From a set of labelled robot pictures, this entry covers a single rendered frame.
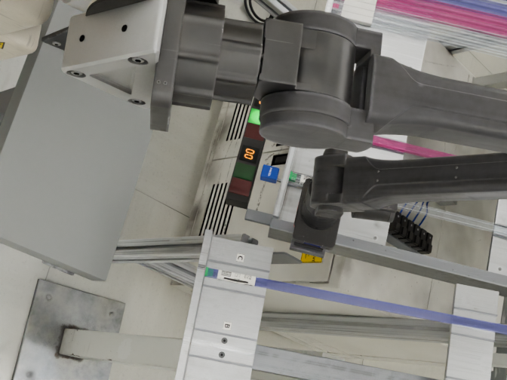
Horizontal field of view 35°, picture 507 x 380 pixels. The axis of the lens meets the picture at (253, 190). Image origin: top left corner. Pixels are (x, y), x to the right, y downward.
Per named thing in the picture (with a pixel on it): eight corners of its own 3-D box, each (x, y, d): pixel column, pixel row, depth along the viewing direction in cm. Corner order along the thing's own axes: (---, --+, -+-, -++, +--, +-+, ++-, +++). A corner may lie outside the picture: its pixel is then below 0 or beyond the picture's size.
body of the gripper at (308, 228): (345, 191, 127) (352, 174, 120) (332, 251, 124) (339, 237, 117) (304, 181, 128) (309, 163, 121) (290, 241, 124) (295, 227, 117)
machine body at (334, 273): (153, 284, 210) (337, 287, 166) (222, 54, 233) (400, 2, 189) (311, 354, 250) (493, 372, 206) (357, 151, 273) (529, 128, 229)
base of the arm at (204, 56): (172, -41, 64) (150, 102, 62) (271, -24, 65) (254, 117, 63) (169, 4, 73) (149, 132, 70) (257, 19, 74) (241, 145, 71)
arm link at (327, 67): (247, 14, 66) (239, 76, 65) (368, 34, 67) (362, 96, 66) (235, 53, 75) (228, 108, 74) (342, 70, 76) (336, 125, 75)
